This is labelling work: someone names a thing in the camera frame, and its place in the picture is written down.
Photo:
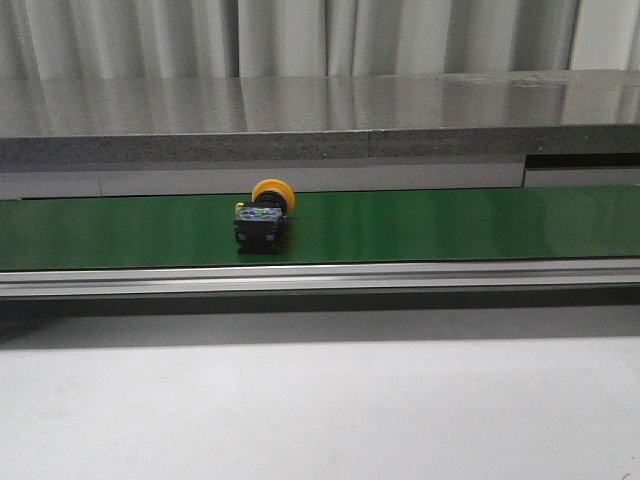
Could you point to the yellow mushroom push button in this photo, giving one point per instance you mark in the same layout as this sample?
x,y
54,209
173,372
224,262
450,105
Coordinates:
x,y
260,224

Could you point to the green conveyor belt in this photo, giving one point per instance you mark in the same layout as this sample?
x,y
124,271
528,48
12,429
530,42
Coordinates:
x,y
325,227

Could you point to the white pleated curtain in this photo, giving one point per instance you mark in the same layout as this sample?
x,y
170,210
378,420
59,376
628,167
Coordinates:
x,y
44,40

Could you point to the grey rear conveyor rail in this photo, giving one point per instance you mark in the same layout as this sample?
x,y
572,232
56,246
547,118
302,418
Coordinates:
x,y
391,173

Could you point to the aluminium front conveyor rail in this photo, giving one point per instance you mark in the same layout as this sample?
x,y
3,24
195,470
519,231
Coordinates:
x,y
319,277

